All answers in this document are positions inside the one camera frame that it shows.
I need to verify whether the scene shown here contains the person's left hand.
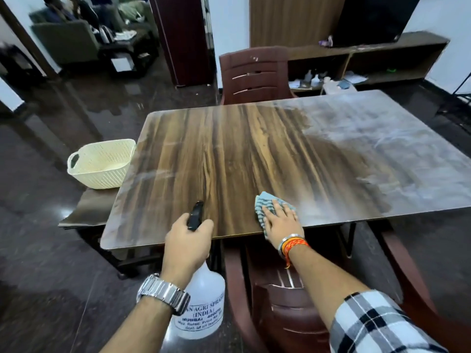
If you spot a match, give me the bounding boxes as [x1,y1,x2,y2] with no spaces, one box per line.
[161,213,215,288]

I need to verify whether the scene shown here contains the person's right hand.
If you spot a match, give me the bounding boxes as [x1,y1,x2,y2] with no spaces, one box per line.
[262,200,305,250]

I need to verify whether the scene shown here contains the blue checked cleaning cloth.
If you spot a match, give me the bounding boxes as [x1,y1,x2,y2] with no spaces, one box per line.
[255,191,297,238]

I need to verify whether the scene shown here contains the white spray bottle black trigger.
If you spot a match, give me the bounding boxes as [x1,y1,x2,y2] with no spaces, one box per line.
[172,201,226,340]

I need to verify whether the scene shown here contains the person's left forearm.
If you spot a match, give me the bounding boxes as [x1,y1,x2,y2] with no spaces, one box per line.
[99,296,178,353]

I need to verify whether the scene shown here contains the person's right forearm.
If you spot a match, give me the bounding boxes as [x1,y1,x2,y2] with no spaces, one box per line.
[289,244,370,329]

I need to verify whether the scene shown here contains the silver bangle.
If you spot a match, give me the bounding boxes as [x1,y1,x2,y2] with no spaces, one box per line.
[277,234,304,260]

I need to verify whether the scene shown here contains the silver metal wristwatch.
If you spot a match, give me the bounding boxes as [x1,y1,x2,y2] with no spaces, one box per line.
[136,273,191,316]

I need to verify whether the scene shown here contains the dark low side table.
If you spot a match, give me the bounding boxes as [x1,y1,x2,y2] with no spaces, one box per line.
[58,187,162,280]

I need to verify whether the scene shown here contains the cream plastic basket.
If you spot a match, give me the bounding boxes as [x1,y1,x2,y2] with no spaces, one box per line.
[67,139,137,190]

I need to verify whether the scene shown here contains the white plastic container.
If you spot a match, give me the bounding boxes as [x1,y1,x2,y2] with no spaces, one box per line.
[323,77,358,95]

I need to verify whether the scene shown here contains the black white plaid shirt sleeve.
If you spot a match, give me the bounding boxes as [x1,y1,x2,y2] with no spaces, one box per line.
[328,290,450,353]

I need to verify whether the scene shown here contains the loose papers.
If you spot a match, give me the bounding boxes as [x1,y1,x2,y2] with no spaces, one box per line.
[344,71,369,85]

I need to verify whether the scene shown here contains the black coffee table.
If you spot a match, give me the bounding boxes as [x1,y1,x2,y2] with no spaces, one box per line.
[99,31,160,79]

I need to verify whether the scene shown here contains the dark brown door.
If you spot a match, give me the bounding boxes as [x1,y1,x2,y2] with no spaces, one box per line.
[148,0,215,88]

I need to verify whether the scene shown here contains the wooden shelf unit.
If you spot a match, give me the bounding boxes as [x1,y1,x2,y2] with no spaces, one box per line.
[287,31,450,94]

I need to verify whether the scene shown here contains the black metal stand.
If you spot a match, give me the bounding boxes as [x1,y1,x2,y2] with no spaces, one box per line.
[436,71,471,126]

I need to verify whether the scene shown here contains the black television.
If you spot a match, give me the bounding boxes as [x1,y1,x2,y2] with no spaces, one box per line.
[333,0,422,48]

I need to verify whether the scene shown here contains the green sofa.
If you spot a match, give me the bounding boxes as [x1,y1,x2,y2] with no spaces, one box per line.
[29,10,101,66]

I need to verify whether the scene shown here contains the orange thread bracelet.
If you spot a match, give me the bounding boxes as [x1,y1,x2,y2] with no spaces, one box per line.
[281,238,311,269]

